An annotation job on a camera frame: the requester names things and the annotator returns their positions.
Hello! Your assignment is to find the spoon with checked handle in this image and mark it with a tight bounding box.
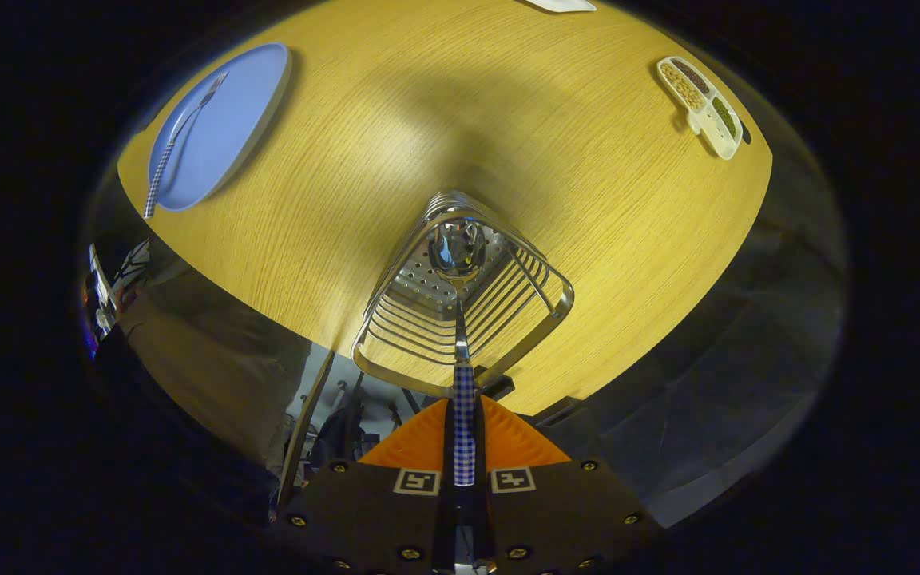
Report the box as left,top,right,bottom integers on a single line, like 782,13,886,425
426,220,489,488

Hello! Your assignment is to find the blue round plate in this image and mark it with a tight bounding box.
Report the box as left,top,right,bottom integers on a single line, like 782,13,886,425
146,42,293,213

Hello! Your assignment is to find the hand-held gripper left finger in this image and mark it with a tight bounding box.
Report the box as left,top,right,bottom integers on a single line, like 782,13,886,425
268,397,456,575

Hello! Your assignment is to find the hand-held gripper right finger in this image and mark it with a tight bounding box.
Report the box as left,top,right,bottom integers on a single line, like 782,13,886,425
474,397,664,575

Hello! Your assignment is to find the metal table leg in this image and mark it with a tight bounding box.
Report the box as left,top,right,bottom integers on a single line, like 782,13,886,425
276,350,337,508

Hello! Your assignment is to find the metal wire cutlery holder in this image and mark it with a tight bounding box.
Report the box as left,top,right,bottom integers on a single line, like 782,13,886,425
351,190,575,399

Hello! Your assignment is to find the fork with checked handle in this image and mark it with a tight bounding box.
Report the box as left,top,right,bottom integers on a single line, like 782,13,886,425
143,72,229,220

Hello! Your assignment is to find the white divided snack dish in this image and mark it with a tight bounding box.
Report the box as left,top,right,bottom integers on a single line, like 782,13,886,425
656,56,744,161

